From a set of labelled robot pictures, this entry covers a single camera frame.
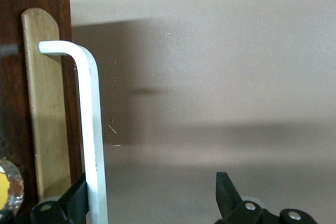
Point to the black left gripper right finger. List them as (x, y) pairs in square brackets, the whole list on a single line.
[(231, 208)]

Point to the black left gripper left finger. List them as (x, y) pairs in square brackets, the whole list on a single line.
[(71, 197)]

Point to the brown paper table cover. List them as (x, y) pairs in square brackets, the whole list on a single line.
[(210, 77)]

